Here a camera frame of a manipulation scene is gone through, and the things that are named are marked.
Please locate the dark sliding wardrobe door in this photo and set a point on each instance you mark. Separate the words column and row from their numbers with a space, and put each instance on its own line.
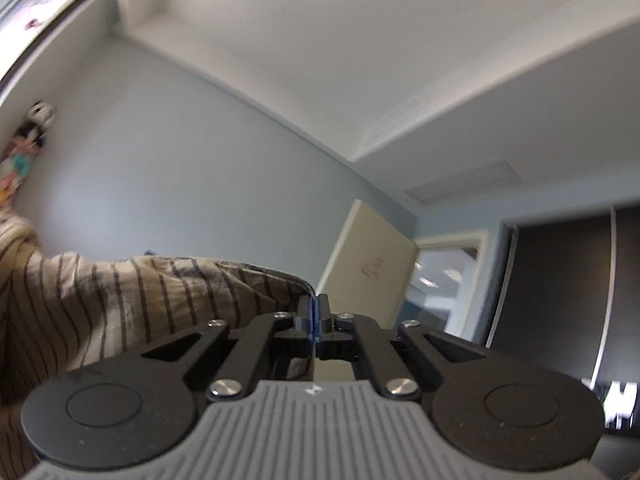
column 555, row 300

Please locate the framed wall picture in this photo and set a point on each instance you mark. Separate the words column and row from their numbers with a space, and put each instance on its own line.
column 35, row 0

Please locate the ceiling air vent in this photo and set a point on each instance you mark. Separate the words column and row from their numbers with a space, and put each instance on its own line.
column 462, row 182

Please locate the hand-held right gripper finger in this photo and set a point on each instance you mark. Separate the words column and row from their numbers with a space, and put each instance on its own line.
column 320, row 321
column 312, row 321

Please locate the beige striped button shirt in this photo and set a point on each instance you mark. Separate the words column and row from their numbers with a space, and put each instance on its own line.
column 125, row 300

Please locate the cream door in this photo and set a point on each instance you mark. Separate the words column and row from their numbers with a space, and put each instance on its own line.
column 365, row 260

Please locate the white door frame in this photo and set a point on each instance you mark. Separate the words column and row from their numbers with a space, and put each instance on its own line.
column 482, row 280

